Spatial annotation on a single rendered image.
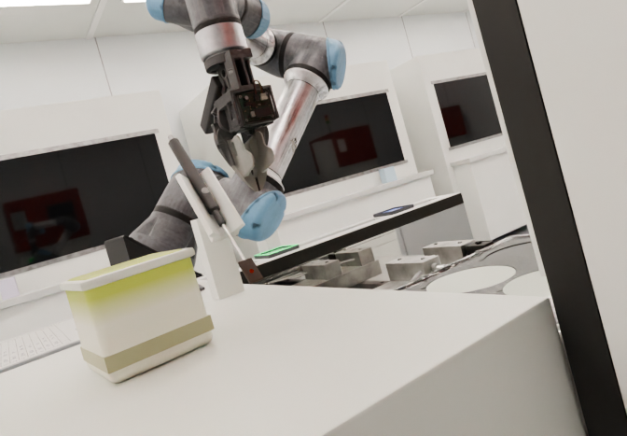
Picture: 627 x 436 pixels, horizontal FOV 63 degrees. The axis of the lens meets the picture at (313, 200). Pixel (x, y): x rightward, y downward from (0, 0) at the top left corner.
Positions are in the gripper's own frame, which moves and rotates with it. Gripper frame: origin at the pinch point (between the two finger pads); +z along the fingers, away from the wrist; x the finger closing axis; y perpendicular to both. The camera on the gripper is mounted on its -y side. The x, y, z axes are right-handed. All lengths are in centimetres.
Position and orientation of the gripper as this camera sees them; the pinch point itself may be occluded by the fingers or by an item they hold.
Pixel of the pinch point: (255, 184)
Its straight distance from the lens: 82.5
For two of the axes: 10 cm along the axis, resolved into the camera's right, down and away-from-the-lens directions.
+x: 8.1, -2.4, 5.4
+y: 5.2, -1.3, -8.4
